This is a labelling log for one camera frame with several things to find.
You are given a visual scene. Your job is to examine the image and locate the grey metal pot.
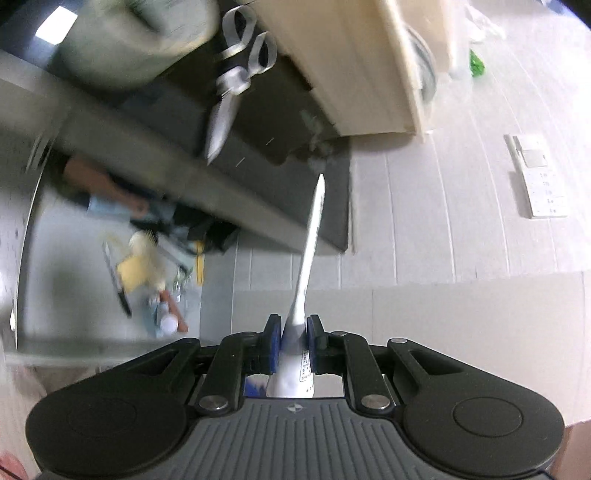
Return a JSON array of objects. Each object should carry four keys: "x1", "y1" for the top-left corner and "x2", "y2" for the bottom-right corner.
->
[{"x1": 58, "y1": 0, "x2": 221, "y2": 90}]

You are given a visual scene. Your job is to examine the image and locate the light blue packet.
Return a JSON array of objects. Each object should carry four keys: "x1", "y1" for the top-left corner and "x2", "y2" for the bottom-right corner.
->
[{"x1": 87, "y1": 194, "x2": 151, "y2": 221}]

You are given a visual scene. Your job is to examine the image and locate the clear plastic bag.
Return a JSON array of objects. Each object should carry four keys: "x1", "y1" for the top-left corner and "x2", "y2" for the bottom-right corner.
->
[{"x1": 450, "y1": 0, "x2": 506, "y2": 81}]

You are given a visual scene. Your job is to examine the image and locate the silver kitchen scissors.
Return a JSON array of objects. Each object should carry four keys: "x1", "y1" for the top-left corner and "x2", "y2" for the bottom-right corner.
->
[{"x1": 203, "y1": 4, "x2": 279, "y2": 167}]

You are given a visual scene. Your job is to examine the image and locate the reddish brown stick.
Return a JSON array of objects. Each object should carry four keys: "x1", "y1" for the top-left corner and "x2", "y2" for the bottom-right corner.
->
[{"x1": 159, "y1": 291, "x2": 190, "y2": 334}]

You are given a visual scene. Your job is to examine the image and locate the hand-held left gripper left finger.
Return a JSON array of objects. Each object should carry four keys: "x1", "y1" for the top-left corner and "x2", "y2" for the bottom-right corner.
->
[{"x1": 110, "y1": 314, "x2": 282, "y2": 415}]

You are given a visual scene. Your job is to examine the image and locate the small white-capped bottle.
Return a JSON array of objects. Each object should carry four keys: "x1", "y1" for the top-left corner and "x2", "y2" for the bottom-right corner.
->
[{"x1": 148, "y1": 295, "x2": 178, "y2": 337}]

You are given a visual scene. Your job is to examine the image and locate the white wall switch panel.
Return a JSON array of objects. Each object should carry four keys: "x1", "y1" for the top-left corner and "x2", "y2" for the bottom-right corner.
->
[{"x1": 503, "y1": 134, "x2": 570, "y2": 219}]

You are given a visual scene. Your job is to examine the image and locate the black pen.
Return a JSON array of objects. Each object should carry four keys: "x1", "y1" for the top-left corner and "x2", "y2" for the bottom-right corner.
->
[{"x1": 102, "y1": 241, "x2": 133, "y2": 319}]

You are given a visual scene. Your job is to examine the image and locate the brown wooden handle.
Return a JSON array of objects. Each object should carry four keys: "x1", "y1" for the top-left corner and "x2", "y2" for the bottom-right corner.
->
[{"x1": 62, "y1": 157, "x2": 147, "y2": 214}]

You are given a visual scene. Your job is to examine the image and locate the round metal lid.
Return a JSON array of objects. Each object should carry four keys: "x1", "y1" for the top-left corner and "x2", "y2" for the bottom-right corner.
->
[{"x1": 406, "y1": 25, "x2": 438, "y2": 106}]

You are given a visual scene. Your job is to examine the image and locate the yellow sponge brush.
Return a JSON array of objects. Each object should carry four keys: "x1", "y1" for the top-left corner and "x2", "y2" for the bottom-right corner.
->
[{"x1": 115, "y1": 231, "x2": 168, "y2": 292}]

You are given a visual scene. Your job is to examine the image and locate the white knife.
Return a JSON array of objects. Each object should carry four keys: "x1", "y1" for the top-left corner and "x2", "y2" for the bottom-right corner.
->
[{"x1": 265, "y1": 173, "x2": 328, "y2": 398}]

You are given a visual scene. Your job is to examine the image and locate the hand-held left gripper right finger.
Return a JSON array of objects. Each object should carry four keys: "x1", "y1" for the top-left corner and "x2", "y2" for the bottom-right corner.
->
[{"x1": 307, "y1": 314, "x2": 472, "y2": 414}]

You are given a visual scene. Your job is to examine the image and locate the light wooden box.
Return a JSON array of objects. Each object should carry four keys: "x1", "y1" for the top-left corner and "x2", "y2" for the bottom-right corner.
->
[{"x1": 252, "y1": 0, "x2": 455, "y2": 145}]

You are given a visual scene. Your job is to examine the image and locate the black glass cooktop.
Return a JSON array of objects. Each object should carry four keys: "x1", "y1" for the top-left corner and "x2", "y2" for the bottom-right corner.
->
[{"x1": 46, "y1": 0, "x2": 354, "y2": 254}]

